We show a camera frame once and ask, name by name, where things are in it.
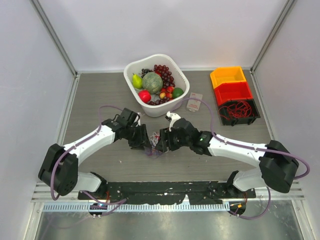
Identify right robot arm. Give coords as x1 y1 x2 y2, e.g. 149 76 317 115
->
155 118 299 198

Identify red apple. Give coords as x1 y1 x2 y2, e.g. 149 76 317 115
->
138 90 152 104

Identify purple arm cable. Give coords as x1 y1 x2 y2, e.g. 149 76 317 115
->
171 97 311 221
49 105 128 216

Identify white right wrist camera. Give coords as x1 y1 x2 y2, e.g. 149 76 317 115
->
165 111 181 132

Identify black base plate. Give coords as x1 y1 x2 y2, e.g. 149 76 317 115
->
89 181 256 205

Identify red yellow cherries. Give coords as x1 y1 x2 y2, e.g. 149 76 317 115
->
159 86 175 100

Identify black storage bin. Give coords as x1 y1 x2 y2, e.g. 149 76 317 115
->
218 99 261 127

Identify white red card box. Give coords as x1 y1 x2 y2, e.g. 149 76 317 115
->
186 92 203 112

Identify dark red grapes front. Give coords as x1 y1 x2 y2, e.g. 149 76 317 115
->
146 96 173 106

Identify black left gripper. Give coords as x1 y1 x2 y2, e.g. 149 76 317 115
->
124 123 152 150

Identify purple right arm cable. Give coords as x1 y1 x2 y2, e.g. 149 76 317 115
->
171 97 311 221

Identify green melon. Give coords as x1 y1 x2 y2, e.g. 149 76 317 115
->
142 72 163 94

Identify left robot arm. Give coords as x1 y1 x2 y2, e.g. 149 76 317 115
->
38 108 151 201

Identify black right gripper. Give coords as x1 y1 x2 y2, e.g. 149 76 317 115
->
155 126 191 153

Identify aluminium rail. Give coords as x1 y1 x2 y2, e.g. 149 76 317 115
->
31 181 305 213

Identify white plastic basket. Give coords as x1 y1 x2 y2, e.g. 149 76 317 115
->
123 53 190 118

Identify green lime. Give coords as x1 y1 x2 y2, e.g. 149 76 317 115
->
172 87 184 99

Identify green pear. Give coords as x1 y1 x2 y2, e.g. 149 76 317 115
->
132 74 143 90

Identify red grape bunch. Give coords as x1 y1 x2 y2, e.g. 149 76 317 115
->
153 64 176 88

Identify cable bundle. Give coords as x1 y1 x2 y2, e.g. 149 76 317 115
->
144 132 166 160

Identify red storage bin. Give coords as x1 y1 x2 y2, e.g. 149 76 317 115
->
214 81 254 106

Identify yellow storage bin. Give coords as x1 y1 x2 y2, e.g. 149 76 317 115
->
209 66 247 89

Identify dark purple grape bunch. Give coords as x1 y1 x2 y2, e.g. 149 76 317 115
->
141 68 153 78

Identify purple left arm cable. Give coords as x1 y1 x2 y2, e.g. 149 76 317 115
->
49 105 128 216

